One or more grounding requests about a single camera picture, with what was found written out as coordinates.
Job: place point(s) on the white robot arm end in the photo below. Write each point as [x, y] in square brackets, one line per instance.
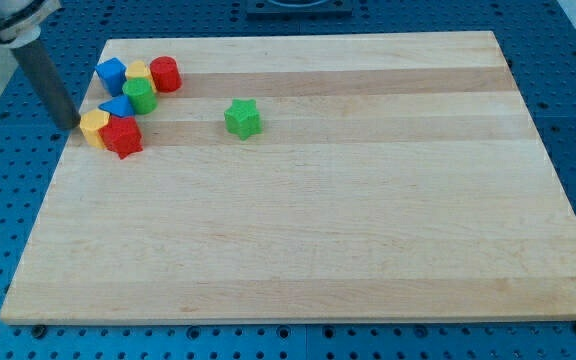
[20, 20]

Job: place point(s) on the green star block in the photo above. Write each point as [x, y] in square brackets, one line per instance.
[243, 119]

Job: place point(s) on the red star block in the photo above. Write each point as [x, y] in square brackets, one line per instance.
[122, 135]

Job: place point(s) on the light wooden board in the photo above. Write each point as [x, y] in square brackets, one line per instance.
[397, 178]

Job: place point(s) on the red cylinder block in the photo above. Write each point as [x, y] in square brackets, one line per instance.
[165, 73]

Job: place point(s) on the green cylinder block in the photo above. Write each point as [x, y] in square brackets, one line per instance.
[140, 95]

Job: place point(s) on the blue triangle block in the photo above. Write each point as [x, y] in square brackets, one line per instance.
[119, 106]

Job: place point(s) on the yellow rounded block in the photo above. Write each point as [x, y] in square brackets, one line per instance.
[139, 69]

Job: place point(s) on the yellow hexagon block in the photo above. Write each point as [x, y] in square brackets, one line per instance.
[91, 124]

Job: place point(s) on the blue cube block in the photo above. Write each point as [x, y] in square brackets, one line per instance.
[112, 75]

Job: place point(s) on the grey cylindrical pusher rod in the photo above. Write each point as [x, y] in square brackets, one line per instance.
[40, 70]

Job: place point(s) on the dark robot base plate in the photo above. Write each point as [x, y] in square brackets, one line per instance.
[300, 8]

